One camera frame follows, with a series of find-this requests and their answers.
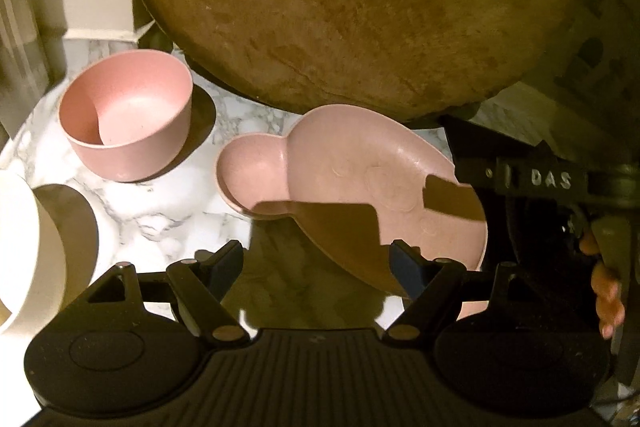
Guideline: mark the pink bowl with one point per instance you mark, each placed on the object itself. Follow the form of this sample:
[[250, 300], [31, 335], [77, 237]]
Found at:
[[150, 107]]

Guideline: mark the white bowl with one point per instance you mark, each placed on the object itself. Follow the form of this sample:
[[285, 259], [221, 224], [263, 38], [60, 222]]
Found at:
[[30, 257]]

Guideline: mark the pink gourd-shaped plate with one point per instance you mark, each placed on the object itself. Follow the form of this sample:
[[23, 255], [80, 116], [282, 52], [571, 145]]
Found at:
[[325, 167]]

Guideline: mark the round wooden cutting board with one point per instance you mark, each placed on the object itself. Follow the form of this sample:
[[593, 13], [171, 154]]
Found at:
[[350, 7]]

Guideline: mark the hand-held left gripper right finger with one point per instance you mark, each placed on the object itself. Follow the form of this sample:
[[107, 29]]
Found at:
[[405, 268]]

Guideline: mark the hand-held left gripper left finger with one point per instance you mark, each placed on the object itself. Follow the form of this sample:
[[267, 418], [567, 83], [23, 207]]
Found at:
[[227, 263]]

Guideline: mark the person's right hand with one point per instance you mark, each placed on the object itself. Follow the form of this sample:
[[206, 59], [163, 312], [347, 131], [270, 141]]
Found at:
[[607, 297]]

